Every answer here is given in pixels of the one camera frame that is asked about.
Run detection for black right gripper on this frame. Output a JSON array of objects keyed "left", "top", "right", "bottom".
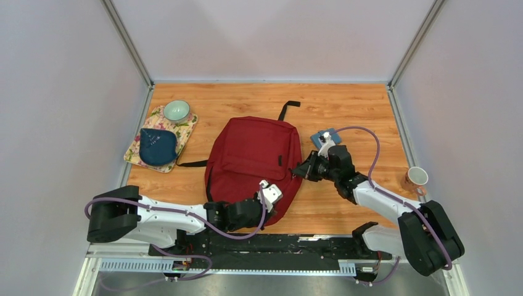
[{"left": 292, "top": 150, "right": 339, "bottom": 183}]

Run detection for blue snap wallet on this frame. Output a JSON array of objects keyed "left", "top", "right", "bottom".
[{"left": 310, "top": 128, "right": 343, "bottom": 149}]

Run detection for red backpack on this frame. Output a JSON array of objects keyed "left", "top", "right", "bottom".
[{"left": 180, "top": 101, "right": 302, "bottom": 226}]

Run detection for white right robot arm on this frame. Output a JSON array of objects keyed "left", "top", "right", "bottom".
[{"left": 292, "top": 145, "right": 465, "bottom": 276}]

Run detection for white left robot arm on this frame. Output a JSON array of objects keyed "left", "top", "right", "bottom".
[{"left": 84, "top": 180, "right": 283, "bottom": 256}]

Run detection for floral tray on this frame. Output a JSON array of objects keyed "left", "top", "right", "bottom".
[{"left": 123, "top": 105, "right": 199, "bottom": 173}]

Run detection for orange white mug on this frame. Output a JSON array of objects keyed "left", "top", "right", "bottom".
[{"left": 401, "top": 166, "right": 429, "bottom": 196}]

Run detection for dark blue leaf plate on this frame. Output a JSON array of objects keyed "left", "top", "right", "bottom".
[{"left": 139, "top": 128, "right": 178, "bottom": 167}]

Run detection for light green ceramic bowl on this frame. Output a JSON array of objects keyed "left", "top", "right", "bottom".
[{"left": 163, "top": 100, "right": 191, "bottom": 123}]

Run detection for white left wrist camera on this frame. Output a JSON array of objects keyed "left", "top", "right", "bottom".
[{"left": 257, "top": 179, "right": 283, "bottom": 213}]

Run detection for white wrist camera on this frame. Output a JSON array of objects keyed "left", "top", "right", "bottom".
[
  {"left": 318, "top": 131, "right": 335, "bottom": 158},
  {"left": 257, "top": 179, "right": 283, "bottom": 213}
]

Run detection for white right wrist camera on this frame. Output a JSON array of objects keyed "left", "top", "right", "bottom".
[{"left": 318, "top": 131, "right": 335, "bottom": 158}]

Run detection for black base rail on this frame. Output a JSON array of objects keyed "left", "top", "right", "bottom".
[{"left": 164, "top": 230, "right": 393, "bottom": 271}]

